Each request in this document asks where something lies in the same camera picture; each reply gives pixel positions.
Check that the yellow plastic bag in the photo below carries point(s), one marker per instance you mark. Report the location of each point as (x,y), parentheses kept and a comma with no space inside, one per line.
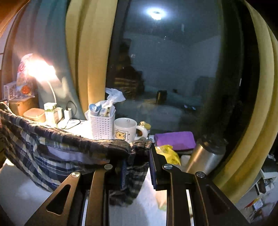
(168,152)

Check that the yellow curtain left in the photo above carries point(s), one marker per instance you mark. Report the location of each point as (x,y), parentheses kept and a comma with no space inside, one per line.
(89,26)

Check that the white plastic bag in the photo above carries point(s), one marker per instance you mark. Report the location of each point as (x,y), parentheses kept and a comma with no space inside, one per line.
(106,107)

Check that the yellow curtain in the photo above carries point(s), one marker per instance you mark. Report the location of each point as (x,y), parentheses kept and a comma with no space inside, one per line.
(245,104)
(89,26)

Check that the green white milk carton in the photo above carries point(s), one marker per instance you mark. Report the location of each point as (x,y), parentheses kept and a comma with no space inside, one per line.
(51,114)

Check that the cardboard box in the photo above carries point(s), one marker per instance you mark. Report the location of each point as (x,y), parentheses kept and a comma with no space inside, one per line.
(20,105)

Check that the white plastic basket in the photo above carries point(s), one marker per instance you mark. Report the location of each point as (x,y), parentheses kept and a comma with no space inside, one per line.
(101,127)

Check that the white power strip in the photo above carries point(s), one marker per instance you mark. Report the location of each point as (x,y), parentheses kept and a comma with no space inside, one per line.
(71,124)

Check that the snack chips bag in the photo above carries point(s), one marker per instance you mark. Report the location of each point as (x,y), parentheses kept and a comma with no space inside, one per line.
(24,82)

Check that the brown plastic food container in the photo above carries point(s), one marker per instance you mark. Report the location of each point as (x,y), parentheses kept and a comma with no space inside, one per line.
(35,114)

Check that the steel thermos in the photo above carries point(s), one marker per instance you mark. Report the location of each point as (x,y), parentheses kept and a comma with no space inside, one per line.
(207,154)

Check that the white desk lamp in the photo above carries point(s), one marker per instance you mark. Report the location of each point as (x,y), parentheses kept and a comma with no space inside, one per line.
(43,73)

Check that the small illustrated carton box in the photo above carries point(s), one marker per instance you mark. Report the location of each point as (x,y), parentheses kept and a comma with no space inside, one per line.
(9,90)

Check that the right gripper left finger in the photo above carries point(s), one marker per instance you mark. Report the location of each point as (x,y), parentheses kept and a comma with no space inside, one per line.
(82,199)

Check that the white charger with cable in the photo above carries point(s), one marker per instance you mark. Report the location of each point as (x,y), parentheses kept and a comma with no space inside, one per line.
(70,111)

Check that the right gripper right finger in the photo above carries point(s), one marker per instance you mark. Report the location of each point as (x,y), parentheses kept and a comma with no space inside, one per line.
(192,199)

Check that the plaid pajama pants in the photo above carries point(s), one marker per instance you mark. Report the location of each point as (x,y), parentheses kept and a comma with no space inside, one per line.
(49,155)

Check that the yellow curtain right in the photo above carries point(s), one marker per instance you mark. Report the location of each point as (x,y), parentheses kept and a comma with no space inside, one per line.
(245,104)

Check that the white bear mug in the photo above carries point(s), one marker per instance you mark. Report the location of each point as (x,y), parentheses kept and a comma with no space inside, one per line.
(128,130)

